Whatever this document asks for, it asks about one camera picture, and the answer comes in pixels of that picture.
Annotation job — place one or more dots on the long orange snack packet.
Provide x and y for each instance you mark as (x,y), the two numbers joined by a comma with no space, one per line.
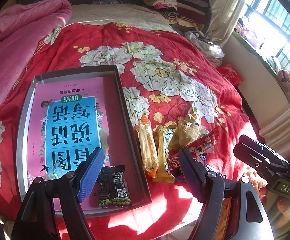
(147,150)

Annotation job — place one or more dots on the red floral blanket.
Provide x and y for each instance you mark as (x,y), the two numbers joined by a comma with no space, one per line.
(160,45)

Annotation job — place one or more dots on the pink and blue book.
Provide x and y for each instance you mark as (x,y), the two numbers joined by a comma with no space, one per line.
(67,120)

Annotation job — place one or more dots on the grey white crumpled garment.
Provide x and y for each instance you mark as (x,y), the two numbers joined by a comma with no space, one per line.
(205,42)

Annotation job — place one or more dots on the pink fleece quilt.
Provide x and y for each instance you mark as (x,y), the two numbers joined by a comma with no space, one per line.
(17,42)

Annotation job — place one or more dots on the red white swirl snack packet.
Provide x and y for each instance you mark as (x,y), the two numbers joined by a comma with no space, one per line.
(173,165)

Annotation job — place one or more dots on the purple cloth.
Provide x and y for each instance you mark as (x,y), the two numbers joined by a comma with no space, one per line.
(247,33)

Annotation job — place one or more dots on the white black lettered snack packet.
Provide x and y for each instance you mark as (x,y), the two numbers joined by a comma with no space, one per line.
(213,169)

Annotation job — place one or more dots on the orange patterned cushion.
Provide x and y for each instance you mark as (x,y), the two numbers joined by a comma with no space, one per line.
(288,83)

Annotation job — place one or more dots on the person's right hand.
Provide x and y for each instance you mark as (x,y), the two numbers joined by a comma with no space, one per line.
(286,207)

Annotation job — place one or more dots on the pile of folded clothes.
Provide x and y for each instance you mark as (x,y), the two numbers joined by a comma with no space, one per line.
(185,7)

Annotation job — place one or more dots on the cream curtain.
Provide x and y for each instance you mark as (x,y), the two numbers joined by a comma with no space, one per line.
(225,7)

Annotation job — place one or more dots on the red bag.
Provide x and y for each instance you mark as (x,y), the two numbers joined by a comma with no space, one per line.
(231,74)

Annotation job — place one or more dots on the black green pea snack packet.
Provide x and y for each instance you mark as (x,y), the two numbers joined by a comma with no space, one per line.
(112,180)

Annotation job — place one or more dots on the red cartoon snack packet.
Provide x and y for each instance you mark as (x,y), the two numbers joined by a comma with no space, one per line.
(205,142)

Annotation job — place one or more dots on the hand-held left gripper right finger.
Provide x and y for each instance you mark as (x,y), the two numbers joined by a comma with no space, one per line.
(188,172)

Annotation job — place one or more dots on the beige bed sheet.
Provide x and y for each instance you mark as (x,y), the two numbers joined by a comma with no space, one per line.
(114,13)

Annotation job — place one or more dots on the shallow grey cardboard box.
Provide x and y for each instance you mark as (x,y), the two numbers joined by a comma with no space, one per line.
(132,142)

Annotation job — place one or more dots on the yellow snack packet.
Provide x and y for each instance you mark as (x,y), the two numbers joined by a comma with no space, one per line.
(163,160)

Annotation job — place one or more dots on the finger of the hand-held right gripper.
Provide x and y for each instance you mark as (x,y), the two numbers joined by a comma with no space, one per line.
(256,161)
(265,150)

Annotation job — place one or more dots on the clear yellow cracker packet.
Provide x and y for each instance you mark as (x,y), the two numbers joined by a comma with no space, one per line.
(185,135)

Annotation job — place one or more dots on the dark patterned pillow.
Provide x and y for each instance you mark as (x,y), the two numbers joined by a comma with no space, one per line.
(104,2)

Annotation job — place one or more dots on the barred window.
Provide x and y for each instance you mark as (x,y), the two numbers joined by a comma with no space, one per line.
(272,12)

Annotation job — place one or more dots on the pink floral cloth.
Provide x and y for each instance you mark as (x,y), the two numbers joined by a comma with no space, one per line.
(216,60)

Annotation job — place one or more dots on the green windowsill mat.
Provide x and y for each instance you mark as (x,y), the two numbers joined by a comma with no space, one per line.
(260,55)

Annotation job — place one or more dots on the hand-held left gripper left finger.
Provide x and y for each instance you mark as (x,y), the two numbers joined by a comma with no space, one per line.
(92,175)

